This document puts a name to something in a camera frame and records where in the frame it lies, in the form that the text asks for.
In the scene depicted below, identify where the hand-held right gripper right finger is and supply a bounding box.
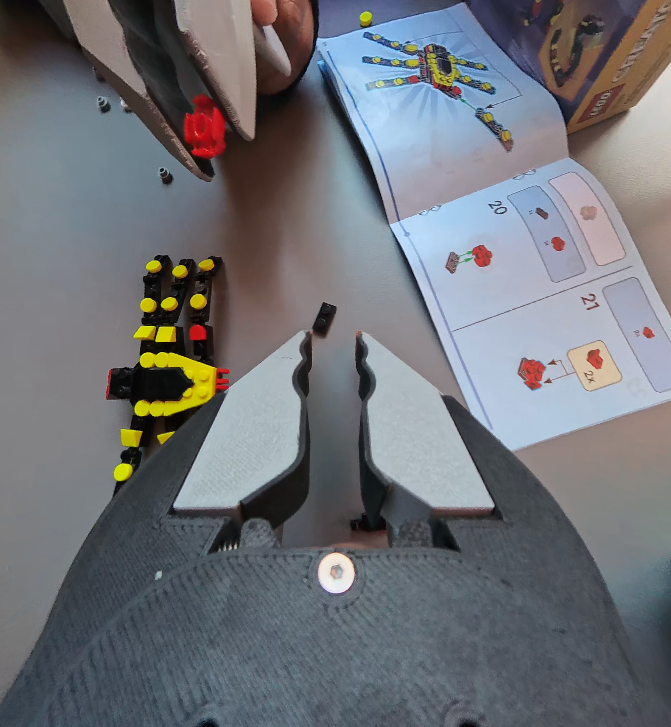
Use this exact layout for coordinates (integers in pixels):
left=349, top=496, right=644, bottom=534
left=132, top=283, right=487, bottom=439
left=355, top=331, right=496, bottom=540

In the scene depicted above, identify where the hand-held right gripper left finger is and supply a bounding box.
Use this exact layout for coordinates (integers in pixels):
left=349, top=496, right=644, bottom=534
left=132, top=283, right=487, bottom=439
left=173, top=329, right=313, bottom=529

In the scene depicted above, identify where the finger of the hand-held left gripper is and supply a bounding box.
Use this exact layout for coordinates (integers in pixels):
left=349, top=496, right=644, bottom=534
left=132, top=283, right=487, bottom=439
left=63, top=0, right=215, bottom=183
left=176, top=0, right=258, bottom=142

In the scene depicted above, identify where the red round lego flower piece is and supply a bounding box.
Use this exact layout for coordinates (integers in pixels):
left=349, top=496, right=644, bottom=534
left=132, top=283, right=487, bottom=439
left=183, top=95, right=226, bottom=159

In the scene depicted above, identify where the black and yellow lego spider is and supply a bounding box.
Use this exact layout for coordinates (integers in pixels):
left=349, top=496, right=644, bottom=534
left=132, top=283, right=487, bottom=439
left=106, top=256, right=231, bottom=496

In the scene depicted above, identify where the lego instruction booklet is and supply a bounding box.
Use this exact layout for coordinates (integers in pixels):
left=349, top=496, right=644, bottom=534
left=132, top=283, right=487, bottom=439
left=315, top=3, right=671, bottom=452

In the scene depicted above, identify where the lego set cardboard box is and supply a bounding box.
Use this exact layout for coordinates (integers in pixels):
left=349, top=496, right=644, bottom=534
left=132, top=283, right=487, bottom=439
left=466, top=0, right=671, bottom=134

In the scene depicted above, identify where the person's left hand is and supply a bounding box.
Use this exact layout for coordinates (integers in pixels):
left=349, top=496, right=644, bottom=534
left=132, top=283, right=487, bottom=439
left=250, top=0, right=320, bottom=96

